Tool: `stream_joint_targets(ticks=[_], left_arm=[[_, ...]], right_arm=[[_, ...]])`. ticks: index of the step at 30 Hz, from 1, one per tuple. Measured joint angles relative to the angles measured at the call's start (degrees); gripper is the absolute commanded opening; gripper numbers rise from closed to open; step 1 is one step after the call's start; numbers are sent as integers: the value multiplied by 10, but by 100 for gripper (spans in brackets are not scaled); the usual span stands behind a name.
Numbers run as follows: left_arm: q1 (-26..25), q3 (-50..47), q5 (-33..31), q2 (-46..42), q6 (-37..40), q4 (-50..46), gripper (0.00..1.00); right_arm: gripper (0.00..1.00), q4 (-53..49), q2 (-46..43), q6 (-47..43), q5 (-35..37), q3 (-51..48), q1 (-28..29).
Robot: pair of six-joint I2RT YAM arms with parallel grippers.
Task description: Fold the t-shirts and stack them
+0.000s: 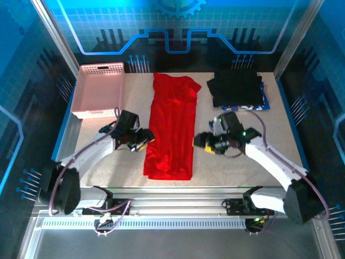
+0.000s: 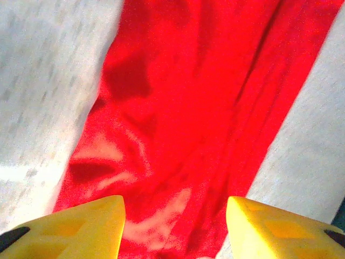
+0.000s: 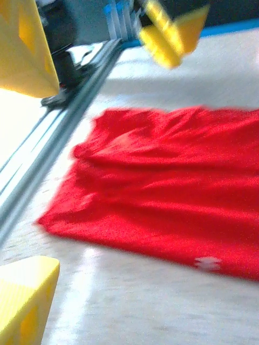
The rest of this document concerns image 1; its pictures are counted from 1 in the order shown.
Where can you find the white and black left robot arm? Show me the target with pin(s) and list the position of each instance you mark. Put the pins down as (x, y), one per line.
(91, 151)

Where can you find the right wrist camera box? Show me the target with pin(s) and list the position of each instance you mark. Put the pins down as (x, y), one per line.
(217, 125)

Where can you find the black folded t-shirt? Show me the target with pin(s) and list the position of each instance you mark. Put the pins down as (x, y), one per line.
(234, 89)

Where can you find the pink plastic basket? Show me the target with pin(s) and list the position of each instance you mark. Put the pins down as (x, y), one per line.
(97, 89)

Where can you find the aluminium side rail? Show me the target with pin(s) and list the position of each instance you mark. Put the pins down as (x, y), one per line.
(70, 135)

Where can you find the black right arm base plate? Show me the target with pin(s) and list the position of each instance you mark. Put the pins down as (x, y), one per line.
(234, 207)

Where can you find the aluminium corner post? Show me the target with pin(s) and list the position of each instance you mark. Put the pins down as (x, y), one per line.
(295, 40)
(58, 40)

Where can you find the red t-shirt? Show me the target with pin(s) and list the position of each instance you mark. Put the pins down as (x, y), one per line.
(169, 135)

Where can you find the aluminium frame rail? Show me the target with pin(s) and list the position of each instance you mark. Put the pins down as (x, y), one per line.
(175, 202)

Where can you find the aluminium base tray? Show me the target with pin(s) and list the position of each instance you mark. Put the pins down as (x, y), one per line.
(175, 242)

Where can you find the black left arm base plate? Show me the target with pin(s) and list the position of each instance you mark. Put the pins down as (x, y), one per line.
(120, 206)

